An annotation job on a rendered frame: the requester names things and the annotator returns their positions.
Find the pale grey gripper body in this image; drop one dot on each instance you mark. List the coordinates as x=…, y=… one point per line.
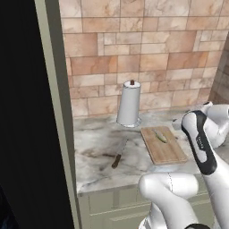
x=178, y=125

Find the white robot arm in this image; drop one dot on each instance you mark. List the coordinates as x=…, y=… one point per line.
x=205, y=167

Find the wooden cutting board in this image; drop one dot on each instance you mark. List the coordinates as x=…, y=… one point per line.
x=164, y=149

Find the grey-green fridge housing panel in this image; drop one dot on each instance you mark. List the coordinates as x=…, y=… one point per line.
x=58, y=89

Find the black fridge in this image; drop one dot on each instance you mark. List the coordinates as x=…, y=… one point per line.
x=27, y=113

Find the green vegetable piece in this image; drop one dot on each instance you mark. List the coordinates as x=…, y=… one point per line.
x=160, y=136

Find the white paper towel roll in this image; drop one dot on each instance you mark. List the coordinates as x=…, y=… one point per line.
x=128, y=103

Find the grey-green drawer front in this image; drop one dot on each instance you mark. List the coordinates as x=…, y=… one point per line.
x=119, y=201
x=202, y=196

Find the grey-green cupboard door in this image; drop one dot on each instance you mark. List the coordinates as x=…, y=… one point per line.
x=119, y=222

